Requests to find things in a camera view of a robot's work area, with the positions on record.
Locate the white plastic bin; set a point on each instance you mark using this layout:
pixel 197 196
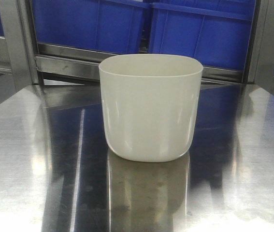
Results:
pixel 149 105

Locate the blue plastic crate left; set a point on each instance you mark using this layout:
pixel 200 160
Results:
pixel 113 26

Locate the blue plastic crate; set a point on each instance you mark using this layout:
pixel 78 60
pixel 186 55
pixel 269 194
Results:
pixel 113 26
pixel 215 32

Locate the blue plastic crate right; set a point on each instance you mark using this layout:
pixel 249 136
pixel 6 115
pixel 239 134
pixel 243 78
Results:
pixel 215 32

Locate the stainless steel shelf frame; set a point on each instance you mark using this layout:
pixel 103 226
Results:
pixel 27 60

